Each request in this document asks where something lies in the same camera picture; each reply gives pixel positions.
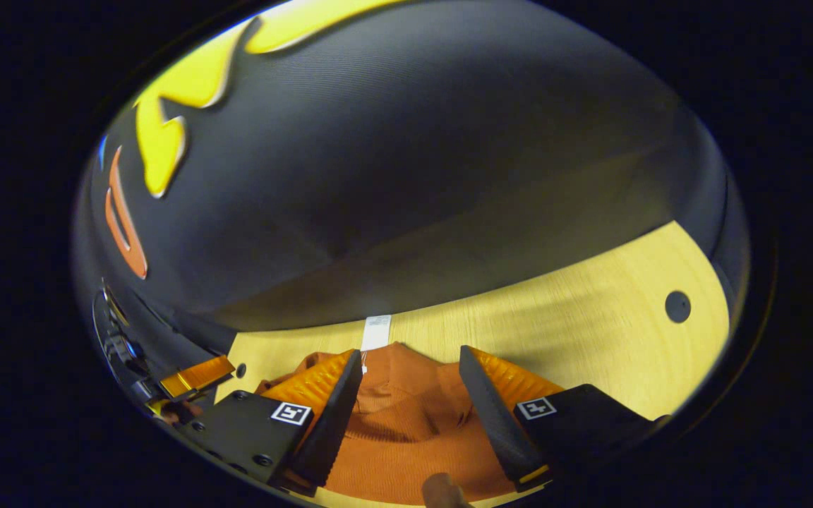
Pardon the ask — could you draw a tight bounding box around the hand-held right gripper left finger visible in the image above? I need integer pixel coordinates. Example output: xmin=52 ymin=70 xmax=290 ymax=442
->
xmin=179 ymin=349 xmax=365 ymax=495

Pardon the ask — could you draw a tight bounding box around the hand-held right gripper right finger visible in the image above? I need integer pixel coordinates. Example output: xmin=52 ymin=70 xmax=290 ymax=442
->
xmin=458 ymin=344 xmax=656 ymax=493

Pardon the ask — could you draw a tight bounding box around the orange ribbed jacket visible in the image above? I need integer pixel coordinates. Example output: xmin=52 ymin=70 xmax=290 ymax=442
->
xmin=255 ymin=314 xmax=520 ymax=506

